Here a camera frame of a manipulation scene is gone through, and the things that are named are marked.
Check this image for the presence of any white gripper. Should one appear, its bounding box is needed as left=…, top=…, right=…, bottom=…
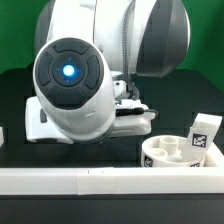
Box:
left=25, top=97, right=156, bottom=144

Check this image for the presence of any white round stool seat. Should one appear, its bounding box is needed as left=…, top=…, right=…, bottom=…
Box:
left=141, top=135, right=204, bottom=168

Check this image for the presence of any white U-shaped fence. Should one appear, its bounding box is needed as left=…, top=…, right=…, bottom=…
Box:
left=0, top=126, right=224, bottom=196

